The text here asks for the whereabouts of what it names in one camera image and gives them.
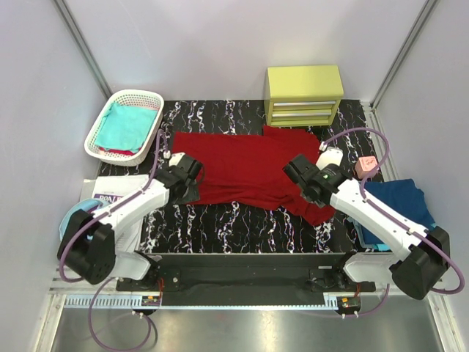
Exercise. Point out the teal folded t shirt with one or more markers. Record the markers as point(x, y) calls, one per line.
point(125, 127)

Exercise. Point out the pink cube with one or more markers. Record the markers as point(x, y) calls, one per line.
point(365, 165)

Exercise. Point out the blue t shirt pile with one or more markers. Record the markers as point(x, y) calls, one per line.
point(401, 195)

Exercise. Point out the pink folded shirt in basket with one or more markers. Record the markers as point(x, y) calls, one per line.
point(118, 152)

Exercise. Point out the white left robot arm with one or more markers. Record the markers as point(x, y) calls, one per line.
point(89, 248)

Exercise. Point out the light blue shirt under pile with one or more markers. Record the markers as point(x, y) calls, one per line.
point(369, 241)

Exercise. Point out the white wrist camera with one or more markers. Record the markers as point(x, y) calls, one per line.
point(330, 156)
point(175, 159)

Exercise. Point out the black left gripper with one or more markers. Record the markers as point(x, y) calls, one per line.
point(188, 194)

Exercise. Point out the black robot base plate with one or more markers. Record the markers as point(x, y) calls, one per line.
point(296, 281)

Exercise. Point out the aluminium frame post right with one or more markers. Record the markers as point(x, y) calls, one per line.
point(416, 29)

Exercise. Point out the white plastic laundry basket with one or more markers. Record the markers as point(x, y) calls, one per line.
point(126, 97)

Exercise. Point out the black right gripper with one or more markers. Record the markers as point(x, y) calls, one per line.
point(321, 203)

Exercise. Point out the red t shirt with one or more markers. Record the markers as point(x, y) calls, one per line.
point(249, 169)

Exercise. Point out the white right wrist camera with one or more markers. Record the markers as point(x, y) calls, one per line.
point(330, 156)

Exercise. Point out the yellow green drawer cabinet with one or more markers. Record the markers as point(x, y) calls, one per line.
point(302, 96)

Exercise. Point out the aluminium frame post left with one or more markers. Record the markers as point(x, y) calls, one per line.
point(66, 14)

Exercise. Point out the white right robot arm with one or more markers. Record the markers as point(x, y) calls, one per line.
point(418, 257)

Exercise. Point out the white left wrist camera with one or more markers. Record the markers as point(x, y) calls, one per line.
point(175, 159)

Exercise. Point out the aluminium frame post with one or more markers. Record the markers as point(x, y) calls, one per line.
point(416, 29)
point(66, 14)

